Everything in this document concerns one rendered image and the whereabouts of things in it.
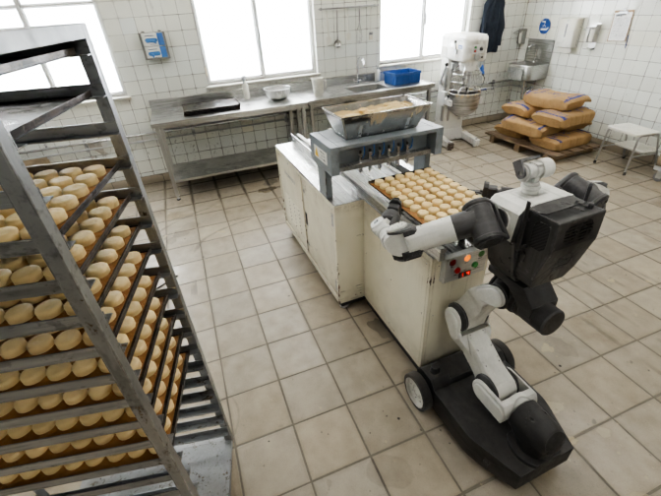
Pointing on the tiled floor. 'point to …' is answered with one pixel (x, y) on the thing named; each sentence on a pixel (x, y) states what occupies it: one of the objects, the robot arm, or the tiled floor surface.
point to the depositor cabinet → (327, 221)
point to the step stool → (632, 141)
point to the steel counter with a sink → (364, 86)
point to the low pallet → (540, 147)
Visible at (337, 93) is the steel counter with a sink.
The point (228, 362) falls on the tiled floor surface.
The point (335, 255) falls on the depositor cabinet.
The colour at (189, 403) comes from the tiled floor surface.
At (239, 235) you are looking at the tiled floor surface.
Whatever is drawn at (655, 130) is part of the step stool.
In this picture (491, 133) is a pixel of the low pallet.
